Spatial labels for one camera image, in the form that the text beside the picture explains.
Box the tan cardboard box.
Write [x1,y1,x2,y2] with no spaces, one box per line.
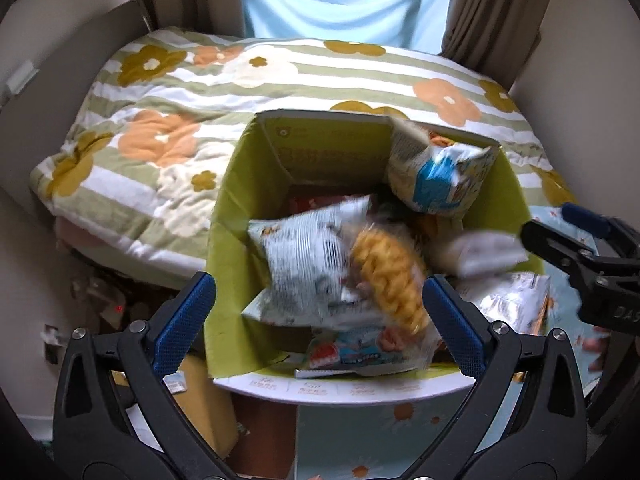
[170,355,238,461]

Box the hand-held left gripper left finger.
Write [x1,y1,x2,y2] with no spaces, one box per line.
[52,271,221,480]

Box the blue daisy tablecloth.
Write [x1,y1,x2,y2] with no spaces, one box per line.
[295,205,601,480]

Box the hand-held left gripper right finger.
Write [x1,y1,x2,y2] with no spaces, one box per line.
[400,274,588,480]

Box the grey bed headboard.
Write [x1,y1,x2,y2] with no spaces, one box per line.
[0,0,151,201]

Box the white wall socket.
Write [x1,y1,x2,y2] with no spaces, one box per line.
[42,325,66,362]

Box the clear waffle snack packet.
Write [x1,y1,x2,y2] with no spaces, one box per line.
[350,225,431,333]

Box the floral striped blanket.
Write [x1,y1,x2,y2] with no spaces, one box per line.
[30,27,576,286]

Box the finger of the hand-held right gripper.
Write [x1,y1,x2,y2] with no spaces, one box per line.
[560,202,640,261]
[520,220,601,281]

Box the light blue cloth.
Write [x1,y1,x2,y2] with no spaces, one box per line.
[240,0,468,53]

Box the white switch box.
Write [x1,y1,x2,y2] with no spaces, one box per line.
[7,60,38,91]

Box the blue white cartoon snack packet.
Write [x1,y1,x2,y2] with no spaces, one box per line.
[295,325,436,378]

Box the orange white snack packet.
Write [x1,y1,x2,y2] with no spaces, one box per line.
[430,230,528,278]

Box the white silver snack packet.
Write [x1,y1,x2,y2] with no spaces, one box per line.
[460,272,551,336]

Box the grey speckled snack packet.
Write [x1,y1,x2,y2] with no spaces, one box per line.
[242,195,381,331]

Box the beige snack packet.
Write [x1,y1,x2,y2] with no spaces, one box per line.
[386,122,498,218]

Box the green cardboard box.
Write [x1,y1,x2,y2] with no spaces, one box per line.
[202,109,551,406]

